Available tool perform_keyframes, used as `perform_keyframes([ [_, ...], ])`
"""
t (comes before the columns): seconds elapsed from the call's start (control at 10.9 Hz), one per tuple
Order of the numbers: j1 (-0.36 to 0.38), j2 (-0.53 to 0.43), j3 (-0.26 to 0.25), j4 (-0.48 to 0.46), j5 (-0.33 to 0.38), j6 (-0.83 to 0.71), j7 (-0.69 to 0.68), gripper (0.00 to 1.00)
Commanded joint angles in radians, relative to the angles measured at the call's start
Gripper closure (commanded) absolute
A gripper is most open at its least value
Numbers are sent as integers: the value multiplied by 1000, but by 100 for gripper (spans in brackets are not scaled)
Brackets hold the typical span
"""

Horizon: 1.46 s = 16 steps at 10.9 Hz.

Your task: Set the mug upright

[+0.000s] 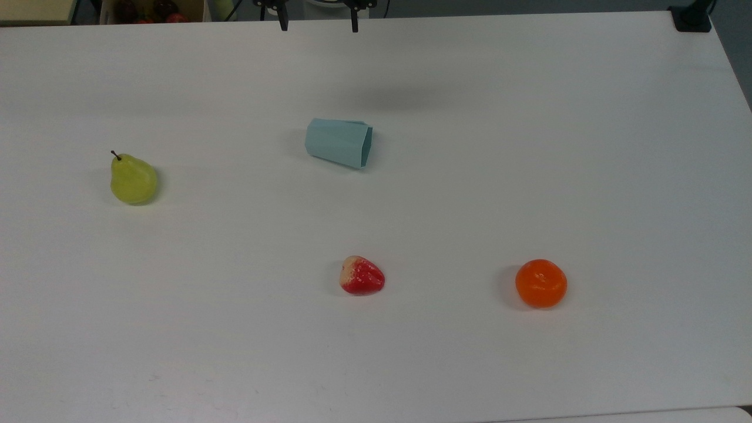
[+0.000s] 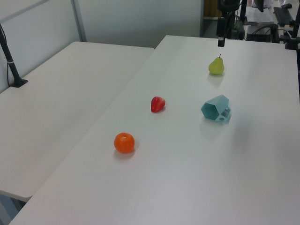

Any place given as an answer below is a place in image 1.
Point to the red strawberry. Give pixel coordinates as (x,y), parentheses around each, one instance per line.
(363,277)

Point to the green pear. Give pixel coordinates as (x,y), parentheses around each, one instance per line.
(133,181)

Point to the light blue faceted mug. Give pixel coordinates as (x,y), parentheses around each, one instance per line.
(336,143)

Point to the cardboard box with fruit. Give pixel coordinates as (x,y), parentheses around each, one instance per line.
(151,10)

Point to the black table clamp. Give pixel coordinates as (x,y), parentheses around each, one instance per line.
(692,17)

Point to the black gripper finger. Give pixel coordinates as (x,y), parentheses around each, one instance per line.
(354,19)
(284,19)

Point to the orange mandarin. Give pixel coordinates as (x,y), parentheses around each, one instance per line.
(541,284)

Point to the wooden board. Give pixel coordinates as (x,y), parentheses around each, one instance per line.
(35,9)

